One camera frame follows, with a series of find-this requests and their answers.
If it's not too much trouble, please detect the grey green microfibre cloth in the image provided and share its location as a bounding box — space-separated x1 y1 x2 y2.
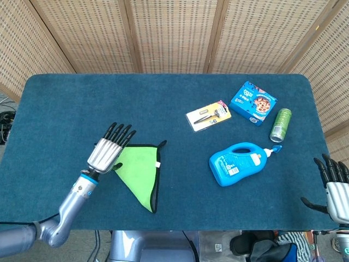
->
113 140 167 214

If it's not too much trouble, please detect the blue cookie box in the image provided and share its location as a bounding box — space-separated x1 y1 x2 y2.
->
228 80 278 127

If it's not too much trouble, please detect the green drink can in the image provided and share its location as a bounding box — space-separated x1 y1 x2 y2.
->
269 108 292 144

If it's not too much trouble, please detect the blue felt table cover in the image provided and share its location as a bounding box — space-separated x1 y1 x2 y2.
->
0 73 336 232

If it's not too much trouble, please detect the grey robot torso base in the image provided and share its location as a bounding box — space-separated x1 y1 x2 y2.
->
108 230 201 262

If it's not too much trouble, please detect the black cable bundle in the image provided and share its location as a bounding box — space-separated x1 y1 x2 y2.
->
0 95 17 146

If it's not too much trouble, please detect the woven bamboo screen panel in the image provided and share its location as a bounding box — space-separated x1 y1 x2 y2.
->
280 0 349 167
23 0 142 74
119 0 227 74
204 0 341 74
0 0 76 104

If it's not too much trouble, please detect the black bag with blue trim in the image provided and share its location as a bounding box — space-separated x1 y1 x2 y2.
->
230 230 299 262

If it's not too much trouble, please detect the razor blister pack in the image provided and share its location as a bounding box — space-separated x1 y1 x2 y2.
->
185 99 232 134

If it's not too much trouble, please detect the blue detergent bottle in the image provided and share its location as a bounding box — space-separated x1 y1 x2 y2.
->
208 141 283 188

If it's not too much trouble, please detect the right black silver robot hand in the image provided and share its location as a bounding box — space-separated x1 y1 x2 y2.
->
300 153 349 224

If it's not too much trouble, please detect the black white striped cloth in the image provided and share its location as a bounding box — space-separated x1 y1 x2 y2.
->
275 231 313 262

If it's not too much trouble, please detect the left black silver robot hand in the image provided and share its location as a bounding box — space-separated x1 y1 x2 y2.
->
86 122 137 175

